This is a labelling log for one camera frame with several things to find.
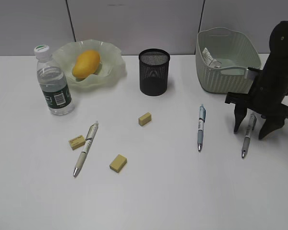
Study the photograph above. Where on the yellow eraser upper middle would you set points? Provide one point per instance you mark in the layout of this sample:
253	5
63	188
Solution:
144	119

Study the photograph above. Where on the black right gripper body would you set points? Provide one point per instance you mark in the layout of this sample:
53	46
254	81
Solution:
245	99

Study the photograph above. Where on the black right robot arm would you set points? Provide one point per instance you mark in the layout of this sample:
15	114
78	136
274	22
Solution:
269	87

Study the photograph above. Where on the light green woven basket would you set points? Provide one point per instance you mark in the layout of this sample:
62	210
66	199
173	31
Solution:
235	52

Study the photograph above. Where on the grey click pen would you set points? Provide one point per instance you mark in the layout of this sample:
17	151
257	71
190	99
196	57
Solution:
248	135

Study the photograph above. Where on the yellow eraser with label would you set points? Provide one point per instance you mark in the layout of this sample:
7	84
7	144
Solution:
77	142

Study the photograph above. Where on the green frosted glass plate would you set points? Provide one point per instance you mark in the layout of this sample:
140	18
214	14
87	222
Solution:
112	67

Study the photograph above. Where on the yellow eraser lower middle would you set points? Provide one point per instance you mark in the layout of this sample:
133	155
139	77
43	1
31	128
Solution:
118	163

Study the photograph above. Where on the clear plastic water bottle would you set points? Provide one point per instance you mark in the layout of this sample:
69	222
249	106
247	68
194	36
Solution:
52	82

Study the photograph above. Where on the light blue click pen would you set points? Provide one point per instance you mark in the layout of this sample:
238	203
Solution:
200	134

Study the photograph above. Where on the black mesh pen holder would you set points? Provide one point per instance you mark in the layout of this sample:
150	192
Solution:
153	71

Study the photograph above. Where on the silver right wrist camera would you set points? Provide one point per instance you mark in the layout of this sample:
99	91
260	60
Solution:
252	73

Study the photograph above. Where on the yellow mango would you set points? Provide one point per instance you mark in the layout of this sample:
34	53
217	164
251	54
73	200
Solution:
87	63

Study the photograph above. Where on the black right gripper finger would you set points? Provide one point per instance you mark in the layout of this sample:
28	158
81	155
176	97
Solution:
271	124
240	112

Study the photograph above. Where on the white waste paper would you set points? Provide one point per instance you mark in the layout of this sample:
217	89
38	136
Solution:
209	60

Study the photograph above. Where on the beige click pen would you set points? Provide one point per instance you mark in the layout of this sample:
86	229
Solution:
88	142

